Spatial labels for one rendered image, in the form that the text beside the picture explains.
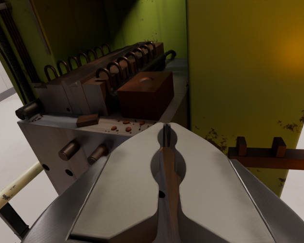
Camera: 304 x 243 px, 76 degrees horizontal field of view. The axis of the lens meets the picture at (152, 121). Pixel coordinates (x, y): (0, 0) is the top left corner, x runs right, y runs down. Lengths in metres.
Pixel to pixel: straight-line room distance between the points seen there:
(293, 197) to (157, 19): 1.29
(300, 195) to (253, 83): 1.17
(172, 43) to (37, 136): 0.58
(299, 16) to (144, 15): 0.56
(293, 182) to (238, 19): 1.33
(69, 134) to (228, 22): 0.40
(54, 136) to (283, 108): 0.52
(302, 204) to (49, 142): 1.39
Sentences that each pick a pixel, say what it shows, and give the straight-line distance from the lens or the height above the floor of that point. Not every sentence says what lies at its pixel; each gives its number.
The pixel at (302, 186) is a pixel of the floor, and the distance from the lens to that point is 1.63.
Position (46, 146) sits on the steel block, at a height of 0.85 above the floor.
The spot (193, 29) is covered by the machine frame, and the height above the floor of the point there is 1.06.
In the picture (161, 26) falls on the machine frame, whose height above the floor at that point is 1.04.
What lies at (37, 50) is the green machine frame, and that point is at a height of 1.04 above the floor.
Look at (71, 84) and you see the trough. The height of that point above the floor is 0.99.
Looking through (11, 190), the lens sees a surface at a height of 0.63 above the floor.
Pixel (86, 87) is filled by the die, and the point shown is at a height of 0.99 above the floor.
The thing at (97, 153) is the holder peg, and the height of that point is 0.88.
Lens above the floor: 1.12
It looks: 31 degrees down
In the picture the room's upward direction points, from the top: 9 degrees counter-clockwise
